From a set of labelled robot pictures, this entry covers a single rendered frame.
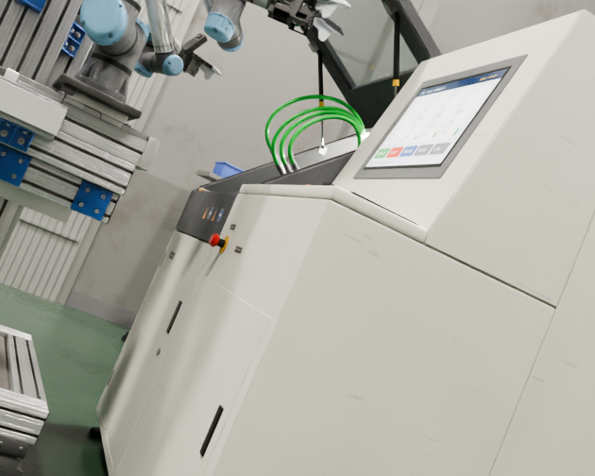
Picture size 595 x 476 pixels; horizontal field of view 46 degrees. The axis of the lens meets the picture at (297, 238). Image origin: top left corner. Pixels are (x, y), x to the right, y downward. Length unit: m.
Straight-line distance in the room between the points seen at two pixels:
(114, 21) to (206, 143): 3.58
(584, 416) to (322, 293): 0.70
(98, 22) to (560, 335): 1.32
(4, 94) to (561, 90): 1.26
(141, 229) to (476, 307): 4.02
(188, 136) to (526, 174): 4.04
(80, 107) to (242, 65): 3.62
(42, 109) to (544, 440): 1.39
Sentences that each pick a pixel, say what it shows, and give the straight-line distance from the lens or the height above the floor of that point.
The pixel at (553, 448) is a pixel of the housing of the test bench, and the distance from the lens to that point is 1.71.
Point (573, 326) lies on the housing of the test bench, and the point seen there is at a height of 0.93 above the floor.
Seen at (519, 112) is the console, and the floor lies 1.28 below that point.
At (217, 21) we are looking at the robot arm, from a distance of 1.87.
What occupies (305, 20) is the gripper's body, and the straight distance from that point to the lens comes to 1.86.
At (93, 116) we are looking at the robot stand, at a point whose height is 0.98.
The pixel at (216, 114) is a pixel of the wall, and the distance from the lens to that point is 5.43.
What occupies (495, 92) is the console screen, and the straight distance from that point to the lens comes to 1.66.
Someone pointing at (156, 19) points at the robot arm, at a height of 1.44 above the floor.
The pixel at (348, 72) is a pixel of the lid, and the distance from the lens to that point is 2.79.
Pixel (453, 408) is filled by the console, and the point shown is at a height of 0.67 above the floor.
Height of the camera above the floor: 0.78
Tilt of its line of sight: 4 degrees up
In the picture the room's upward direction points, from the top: 23 degrees clockwise
